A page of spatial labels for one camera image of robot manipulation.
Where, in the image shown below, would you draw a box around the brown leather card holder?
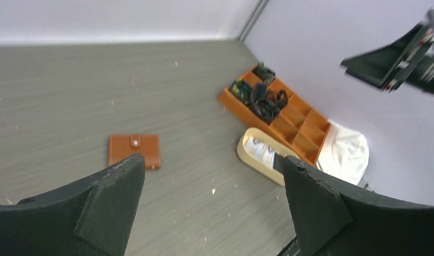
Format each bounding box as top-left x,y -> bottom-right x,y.
108,134 -> 161,170

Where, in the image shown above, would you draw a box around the white bucket hat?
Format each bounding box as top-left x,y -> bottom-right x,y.
316,121 -> 369,185

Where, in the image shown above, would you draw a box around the white cards in tray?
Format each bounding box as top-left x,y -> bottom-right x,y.
244,137 -> 277,168

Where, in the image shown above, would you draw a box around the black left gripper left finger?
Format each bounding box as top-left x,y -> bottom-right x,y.
0,154 -> 145,255

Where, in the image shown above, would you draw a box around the cream oval tray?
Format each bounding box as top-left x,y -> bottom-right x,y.
236,127 -> 299,186

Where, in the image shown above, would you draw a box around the black coiled cable bundle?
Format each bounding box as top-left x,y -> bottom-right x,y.
250,83 -> 282,125

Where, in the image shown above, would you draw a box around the dark green item bundle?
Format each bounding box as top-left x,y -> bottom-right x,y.
252,62 -> 276,84

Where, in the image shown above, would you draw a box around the blue yellow item bundle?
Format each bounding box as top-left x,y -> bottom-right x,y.
228,78 -> 252,106

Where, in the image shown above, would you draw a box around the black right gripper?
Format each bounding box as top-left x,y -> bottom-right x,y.
341,6 -> 434,95

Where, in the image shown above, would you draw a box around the orange compartment organizer box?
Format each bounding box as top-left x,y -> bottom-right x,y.
219,68 -> 330,165

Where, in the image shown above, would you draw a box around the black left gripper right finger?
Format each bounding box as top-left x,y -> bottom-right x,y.
282,156 -> 434,255

